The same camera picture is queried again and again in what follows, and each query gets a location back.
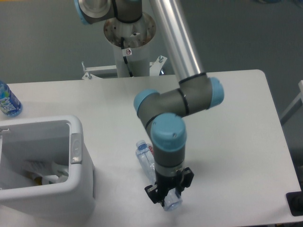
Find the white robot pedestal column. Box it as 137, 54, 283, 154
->
104, 13, 156, 78

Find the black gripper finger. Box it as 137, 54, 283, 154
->
144, 183, 167, 207
175, 167, 194, 196

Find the black cable on pedestal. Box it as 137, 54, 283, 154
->
120, 36, 134, 78

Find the clear plastic water bottle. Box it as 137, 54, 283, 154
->
135, 140, 183, 211

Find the white frame leg right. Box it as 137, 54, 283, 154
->
280, 80, 303, 125

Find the white metal frame bracket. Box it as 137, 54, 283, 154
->
81, 55, 168, 80

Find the trash inside bin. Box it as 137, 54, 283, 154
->
22, 160, 69, 185

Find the white plastic trash can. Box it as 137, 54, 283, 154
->
0, 115, 96, 221

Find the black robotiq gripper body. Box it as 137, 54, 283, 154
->
155, 169, 184, 200

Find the blue labelled water bottle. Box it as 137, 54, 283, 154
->
0, 81, 23, 117

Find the black clamp at table corner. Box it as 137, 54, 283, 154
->
286, 191, 303, 217

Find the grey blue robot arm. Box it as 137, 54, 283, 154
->
74, 0, 224, 210

